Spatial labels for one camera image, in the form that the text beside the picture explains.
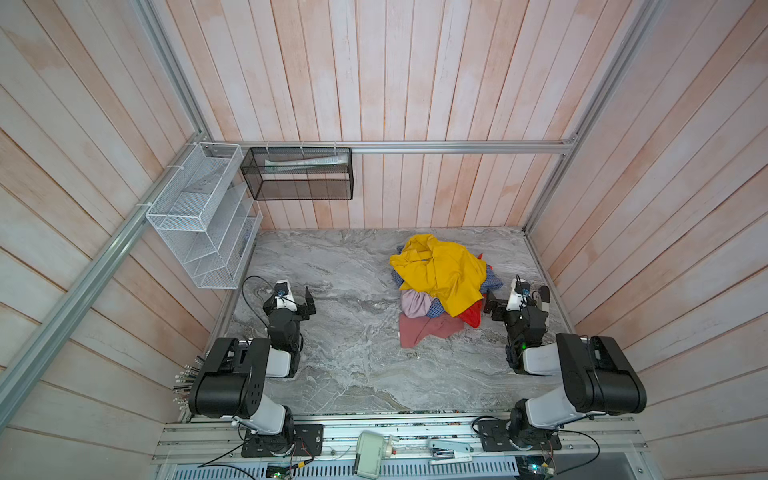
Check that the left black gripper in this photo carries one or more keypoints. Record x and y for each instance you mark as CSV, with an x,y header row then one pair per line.
x,y
303,312

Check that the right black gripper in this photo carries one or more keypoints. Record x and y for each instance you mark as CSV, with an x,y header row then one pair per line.
x,y
491,298

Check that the light pink cloth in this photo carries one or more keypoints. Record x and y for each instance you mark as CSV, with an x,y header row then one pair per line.
x,y
415,304

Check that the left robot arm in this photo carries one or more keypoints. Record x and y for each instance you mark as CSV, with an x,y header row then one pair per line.
x,y
231,381

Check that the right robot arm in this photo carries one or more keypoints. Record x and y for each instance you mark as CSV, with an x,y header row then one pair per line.
x,y
596,376

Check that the blue checkered cloth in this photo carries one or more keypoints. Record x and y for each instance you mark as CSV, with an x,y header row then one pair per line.
x,y
439,278

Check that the red cloth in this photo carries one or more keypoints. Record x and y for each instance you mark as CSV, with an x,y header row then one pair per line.
x,y
472,316

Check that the yellow cloth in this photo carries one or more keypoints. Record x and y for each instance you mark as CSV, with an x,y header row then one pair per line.
x,y
447,271

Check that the dusty rose cloth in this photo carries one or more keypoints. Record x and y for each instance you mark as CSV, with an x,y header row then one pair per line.
x,y
413,330

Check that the bundle of metal rods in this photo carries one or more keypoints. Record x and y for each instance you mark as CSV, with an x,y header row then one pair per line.
x,y
185,380

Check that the white plastic box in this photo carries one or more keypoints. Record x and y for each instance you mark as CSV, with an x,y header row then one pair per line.
x,y
371,449

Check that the white stapler tool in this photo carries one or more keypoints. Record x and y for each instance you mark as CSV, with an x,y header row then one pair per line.
x,y
445,452

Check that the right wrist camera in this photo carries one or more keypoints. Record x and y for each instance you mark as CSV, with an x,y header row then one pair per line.
x,y
520,296

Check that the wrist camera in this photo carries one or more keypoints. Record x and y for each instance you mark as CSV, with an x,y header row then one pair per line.
x,y
520,296
283,296

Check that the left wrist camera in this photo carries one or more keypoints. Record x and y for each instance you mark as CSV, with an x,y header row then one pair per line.
x,y
283,296

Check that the white wire mesh shelf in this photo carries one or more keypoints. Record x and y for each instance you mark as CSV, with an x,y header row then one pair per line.
x,y
206,218

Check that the black wire mesh basket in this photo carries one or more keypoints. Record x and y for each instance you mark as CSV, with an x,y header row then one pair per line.
x,y
299,173

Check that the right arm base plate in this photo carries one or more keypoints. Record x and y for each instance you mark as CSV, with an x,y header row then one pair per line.
x,y
497,435

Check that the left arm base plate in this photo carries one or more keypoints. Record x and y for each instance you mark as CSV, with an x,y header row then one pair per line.
x,y
301,440

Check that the aluminium horizontal rail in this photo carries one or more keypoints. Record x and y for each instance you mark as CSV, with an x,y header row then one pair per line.
x,y
559,147

